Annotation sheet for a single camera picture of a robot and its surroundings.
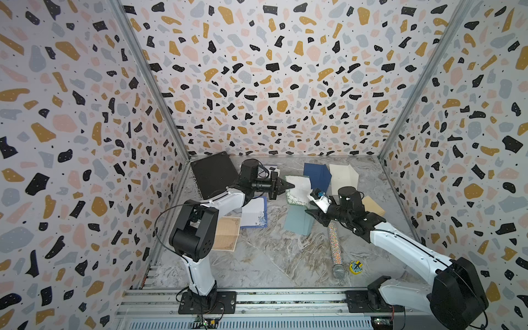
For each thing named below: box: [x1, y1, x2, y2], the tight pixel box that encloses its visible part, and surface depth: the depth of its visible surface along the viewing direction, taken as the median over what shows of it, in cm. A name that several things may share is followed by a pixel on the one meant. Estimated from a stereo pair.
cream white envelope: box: [329, 163, 360, 196], surface depth 115 cm
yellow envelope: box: [361, 195, 387, 217], surface depth 105 cm
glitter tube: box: [327, 222, 347, 280], surface depth 83 cm
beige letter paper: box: [211, 215, 242, 252], surface depth 92 cm
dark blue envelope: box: [303, 162, 333, 193], surface depth 119 cm
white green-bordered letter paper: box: [284, 175, 313, 207], surface depth 84 cm
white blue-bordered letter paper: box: [240, 195, 268, 229], surface depth 99 cm
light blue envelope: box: [283, 204, 315, 236], surface depth 96 cm
